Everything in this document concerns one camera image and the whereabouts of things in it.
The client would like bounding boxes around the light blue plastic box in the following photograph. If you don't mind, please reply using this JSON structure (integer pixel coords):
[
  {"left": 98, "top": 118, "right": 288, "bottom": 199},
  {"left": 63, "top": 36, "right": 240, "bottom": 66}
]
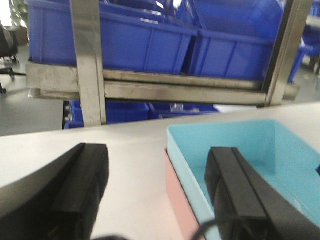
[{"left": 167, "top": 119, "right": 320, "bottom": 226}]

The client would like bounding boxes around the stainless steel shelf rack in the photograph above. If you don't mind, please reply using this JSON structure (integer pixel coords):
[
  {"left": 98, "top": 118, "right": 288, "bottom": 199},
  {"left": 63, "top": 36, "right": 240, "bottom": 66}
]
[{"left": 26, "top": 0, "right": 312, "bottom": 127}]

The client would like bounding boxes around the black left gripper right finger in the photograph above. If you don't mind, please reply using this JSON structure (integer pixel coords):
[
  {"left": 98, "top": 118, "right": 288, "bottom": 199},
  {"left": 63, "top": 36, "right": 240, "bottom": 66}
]
[{"left": 205, "top": 147, "right": 320, "bottom": 240}]

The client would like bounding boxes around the pink plastic box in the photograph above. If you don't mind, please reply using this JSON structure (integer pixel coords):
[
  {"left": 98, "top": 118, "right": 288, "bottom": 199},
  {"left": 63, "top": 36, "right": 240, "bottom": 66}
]
[{"left": 164, "top": 148, "right": 200, "bottom": 240}]

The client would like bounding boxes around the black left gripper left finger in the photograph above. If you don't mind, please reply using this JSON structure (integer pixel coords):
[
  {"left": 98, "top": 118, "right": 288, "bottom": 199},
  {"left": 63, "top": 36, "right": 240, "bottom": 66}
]
[{"left": 0, "top": 143, "right": 110, "bottom": 240}]

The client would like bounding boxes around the blue plastic storage bin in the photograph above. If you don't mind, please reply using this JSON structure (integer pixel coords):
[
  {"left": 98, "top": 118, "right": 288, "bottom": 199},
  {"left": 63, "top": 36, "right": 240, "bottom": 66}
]
[{"left": 26, "top": 0, "right": 197, "bottom": 75}]

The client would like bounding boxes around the blue bin on lower shelf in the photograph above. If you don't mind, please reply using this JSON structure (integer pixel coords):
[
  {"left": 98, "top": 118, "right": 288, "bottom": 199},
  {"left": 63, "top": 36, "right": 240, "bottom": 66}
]
[{"left": 62, "top": 99, "right": 222, "bottom": 130}]

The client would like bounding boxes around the black mesh office chair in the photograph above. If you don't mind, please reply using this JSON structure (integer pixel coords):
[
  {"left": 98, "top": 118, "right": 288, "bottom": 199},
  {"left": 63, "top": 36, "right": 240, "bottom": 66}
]
[{"left": 0, "top": 24, "right": 26, "bottom": 81}]

